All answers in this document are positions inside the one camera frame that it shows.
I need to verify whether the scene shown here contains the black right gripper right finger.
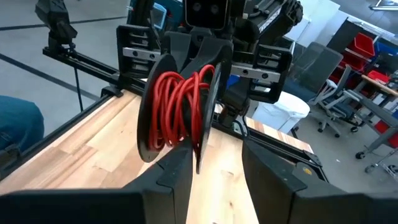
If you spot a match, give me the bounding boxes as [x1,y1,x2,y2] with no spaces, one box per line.
[242,138,398,224]

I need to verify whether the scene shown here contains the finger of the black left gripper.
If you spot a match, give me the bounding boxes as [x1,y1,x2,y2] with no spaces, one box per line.
[219,77,249,128]
[163,30,234,78]

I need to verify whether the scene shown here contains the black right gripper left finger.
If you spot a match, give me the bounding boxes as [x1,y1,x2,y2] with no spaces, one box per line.
[0,139,194,224]

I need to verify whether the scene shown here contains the red cord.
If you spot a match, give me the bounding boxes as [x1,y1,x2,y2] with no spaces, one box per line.
[148,64,216,151]

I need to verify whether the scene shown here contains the black cord spool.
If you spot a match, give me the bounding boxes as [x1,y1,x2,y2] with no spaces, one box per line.
[136,54,223,175]

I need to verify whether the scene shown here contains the blue recycling bin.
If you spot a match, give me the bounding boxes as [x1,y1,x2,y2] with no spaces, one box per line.
[226,74,241,91]

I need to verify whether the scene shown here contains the blue framed panel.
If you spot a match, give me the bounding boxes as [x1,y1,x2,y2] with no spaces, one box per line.
[151,2,168,31]

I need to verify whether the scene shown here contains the white trash can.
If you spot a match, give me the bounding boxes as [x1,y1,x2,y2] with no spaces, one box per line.
[251,91,311,135]

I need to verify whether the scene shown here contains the grey white office chair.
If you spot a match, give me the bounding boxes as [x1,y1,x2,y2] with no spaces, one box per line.
[309,65,361,139]

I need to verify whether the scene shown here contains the red plastic bin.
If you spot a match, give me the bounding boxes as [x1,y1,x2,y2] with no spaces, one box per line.
[347,32,376,59]
[374,119,398,149]
[366,70,391,84]

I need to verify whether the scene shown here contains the person's leg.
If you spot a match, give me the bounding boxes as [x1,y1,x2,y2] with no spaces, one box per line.
[0,95,45,152]

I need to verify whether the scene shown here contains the blue plastic bin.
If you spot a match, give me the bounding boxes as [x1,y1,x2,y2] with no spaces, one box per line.
[374,40,398,57]

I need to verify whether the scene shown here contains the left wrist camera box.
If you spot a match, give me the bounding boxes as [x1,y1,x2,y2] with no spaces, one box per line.
[185,0,229,31]

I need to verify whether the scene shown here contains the metal wire shelf rack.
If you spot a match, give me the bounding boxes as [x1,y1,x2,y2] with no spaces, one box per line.
[365,149,398,184]

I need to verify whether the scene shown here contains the black mount bracket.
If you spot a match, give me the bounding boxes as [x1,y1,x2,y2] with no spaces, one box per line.
[34,0,78,55]

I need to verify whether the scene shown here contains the black table-level camera box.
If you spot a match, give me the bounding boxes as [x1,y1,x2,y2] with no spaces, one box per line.
[0,144,22,170]

